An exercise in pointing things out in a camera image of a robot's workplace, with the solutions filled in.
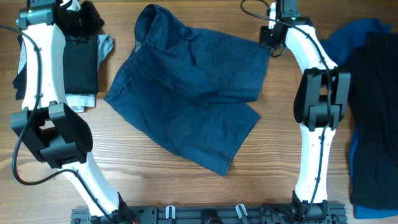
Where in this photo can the folded black shirt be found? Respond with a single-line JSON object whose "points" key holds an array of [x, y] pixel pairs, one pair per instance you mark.
{"points": [[60, 51]]}

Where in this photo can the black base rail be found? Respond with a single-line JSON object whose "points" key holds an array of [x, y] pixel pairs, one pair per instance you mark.
{"points": [[205, 214]]}

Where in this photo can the black shirt on pile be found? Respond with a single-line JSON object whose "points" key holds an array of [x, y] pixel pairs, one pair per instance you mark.
{"points": [[373, 101]]}

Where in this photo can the blue shirt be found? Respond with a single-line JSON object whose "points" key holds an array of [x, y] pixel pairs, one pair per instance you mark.
{"points": [[339, 47]]}

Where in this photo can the navy blue shorts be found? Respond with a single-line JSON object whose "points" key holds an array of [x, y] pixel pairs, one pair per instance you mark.
{"points": [[189, 89]]}

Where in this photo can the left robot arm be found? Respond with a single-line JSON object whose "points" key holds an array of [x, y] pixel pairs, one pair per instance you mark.
{"points": [[46, 125]]}

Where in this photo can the folded white grey shirt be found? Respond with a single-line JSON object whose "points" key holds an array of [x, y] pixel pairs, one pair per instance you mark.
{"points": [[81, 61]]}

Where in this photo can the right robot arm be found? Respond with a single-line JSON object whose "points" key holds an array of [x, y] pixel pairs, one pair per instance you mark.
{"points": [[319, 106]]}

